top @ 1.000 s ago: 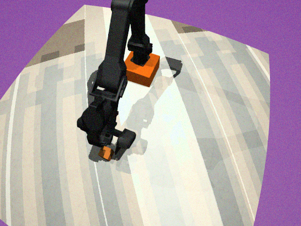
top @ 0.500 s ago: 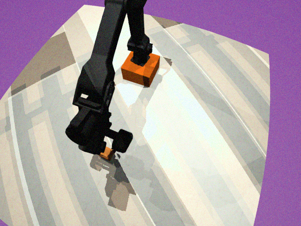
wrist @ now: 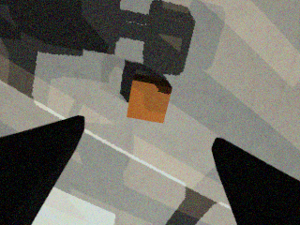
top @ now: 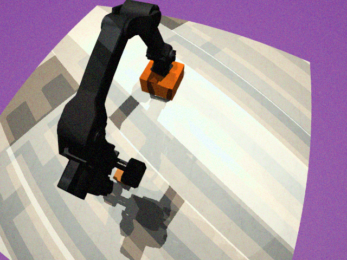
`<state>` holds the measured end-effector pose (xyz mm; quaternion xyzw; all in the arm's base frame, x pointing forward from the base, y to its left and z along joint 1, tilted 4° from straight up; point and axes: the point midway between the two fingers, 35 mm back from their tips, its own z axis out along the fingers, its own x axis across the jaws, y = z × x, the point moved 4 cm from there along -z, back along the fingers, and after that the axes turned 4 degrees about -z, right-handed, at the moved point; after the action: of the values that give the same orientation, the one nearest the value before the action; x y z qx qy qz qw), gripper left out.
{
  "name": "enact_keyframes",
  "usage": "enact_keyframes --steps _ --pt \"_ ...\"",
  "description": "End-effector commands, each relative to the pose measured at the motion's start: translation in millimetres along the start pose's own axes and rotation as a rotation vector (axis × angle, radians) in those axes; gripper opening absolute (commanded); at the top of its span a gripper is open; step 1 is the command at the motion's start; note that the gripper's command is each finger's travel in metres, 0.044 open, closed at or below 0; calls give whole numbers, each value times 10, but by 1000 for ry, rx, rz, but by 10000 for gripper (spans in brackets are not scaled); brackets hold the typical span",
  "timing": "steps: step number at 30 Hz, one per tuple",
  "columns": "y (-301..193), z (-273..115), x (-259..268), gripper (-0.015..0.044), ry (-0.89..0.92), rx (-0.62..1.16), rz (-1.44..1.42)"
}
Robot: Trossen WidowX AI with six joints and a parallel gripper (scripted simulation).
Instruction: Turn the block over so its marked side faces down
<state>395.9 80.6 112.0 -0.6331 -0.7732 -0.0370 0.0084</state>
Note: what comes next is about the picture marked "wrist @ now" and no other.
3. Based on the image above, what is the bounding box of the orange block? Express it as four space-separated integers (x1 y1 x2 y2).
127 73 173 124

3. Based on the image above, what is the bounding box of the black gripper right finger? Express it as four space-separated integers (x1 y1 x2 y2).
212 138 300 225

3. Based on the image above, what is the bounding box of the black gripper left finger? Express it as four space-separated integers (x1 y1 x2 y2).
0 115 85 225

